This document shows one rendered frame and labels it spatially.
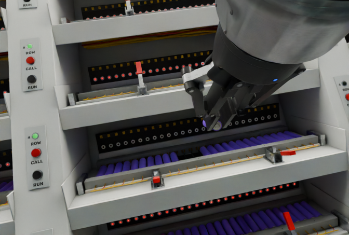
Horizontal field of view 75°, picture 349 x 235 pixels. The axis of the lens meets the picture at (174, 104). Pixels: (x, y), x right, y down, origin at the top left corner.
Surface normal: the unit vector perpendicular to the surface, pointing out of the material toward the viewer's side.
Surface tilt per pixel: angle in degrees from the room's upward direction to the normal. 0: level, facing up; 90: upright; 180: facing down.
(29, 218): 90
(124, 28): 110
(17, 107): 90
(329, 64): 90
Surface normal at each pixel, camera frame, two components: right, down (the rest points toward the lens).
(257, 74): -0.23, 0.89
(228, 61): -0.78, 0.57
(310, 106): -0.98, 0.16
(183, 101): 0.14, 0.12
